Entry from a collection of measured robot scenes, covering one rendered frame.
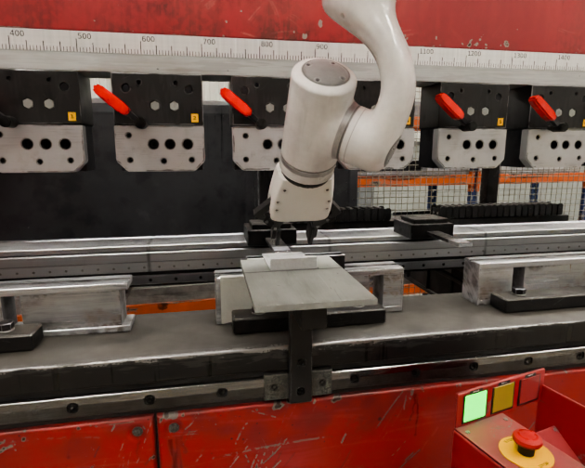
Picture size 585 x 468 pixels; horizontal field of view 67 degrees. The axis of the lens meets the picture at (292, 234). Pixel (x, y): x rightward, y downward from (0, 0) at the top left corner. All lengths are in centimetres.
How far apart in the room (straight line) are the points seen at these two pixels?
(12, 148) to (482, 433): 88
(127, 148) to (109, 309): 30
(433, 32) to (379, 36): 40
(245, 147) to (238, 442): 53
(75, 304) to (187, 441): 32
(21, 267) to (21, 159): 39
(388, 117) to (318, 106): 9
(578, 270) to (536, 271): 11
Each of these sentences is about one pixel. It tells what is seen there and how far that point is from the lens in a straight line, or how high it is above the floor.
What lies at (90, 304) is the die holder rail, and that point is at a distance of 90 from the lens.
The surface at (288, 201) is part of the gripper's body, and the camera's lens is 69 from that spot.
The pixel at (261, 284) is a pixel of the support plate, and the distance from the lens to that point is 71.
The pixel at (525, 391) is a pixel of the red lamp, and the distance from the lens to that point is 89.
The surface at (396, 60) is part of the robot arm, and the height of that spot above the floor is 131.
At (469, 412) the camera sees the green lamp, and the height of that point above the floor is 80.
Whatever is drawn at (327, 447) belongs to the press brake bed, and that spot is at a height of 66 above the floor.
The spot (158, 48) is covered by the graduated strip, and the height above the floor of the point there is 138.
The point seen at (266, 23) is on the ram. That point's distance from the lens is 85.
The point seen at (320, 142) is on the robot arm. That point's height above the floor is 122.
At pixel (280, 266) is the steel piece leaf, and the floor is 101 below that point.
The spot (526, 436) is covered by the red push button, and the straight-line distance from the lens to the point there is 77.
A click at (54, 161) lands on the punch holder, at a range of 85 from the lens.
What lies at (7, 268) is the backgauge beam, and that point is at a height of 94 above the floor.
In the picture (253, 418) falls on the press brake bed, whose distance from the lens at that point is 85.
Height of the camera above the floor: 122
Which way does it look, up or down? 11 degrees down
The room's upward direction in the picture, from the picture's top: straight up
